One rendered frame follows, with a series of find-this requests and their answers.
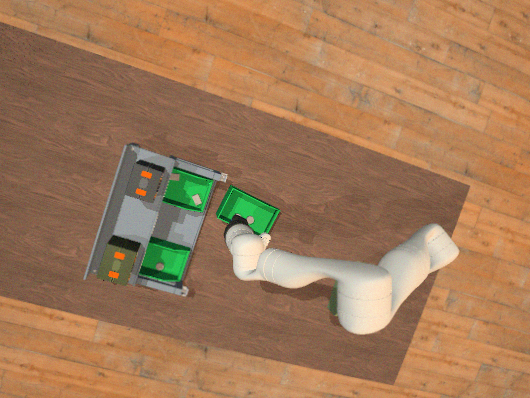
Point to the olive green tool case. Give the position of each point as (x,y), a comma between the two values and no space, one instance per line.
(118,260)

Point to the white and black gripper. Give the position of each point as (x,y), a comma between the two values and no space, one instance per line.
(239,223)

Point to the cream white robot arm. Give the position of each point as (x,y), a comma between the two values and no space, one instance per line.
(363,290)

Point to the dark grey case with orange latches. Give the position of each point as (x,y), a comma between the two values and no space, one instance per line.
(144,181)

